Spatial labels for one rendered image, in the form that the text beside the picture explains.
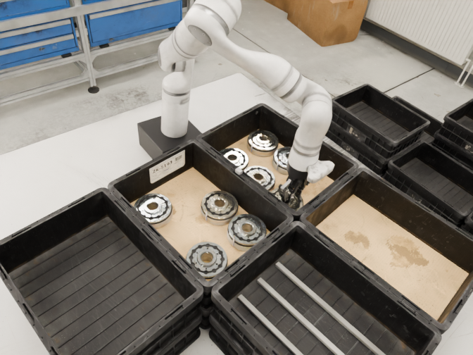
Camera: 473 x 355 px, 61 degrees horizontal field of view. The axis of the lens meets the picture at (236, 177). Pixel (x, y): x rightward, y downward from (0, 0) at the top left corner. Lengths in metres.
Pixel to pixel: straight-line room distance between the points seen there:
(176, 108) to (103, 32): 1.69
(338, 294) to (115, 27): 2.40
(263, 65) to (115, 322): 0.65
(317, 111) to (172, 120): 0.60
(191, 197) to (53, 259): 0.39
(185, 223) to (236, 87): 0.90
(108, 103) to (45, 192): 1.62
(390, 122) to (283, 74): 1.41
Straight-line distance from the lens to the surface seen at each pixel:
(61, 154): 1.55
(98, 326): 0.98
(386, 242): 1.19
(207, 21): 0.84
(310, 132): 0.96
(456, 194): 2.18
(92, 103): 2.99
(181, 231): 1.09
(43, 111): 3.00
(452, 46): 3.85
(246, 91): 1.83
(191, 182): 1.21
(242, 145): 1.34
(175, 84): 1.30
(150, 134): 1.43
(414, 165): 2.22
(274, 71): 0.89
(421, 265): 1.19
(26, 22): 2.74
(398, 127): 2.24
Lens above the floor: 1.71
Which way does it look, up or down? 45 degrees down
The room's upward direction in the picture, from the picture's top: 7 degrees clockwise
